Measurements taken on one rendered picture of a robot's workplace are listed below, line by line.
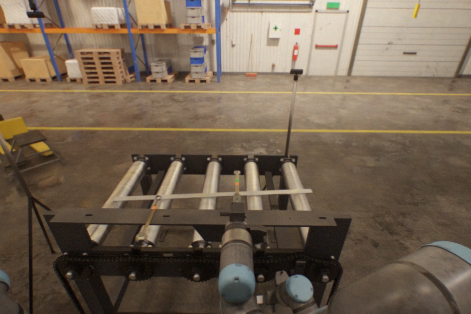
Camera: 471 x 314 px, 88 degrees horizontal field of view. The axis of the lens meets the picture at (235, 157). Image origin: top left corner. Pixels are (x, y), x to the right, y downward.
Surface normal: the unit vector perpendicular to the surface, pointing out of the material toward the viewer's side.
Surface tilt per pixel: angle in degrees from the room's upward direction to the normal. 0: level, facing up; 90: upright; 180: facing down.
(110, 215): 0
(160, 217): 0
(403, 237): 0
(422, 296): 25
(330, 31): 90
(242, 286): 85
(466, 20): 90
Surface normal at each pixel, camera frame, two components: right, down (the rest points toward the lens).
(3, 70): -0.01, 0.49
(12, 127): 0.80, 0.30
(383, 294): -0.59, -0.64
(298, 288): 0.14, -0.67
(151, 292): 0.00, -0.87
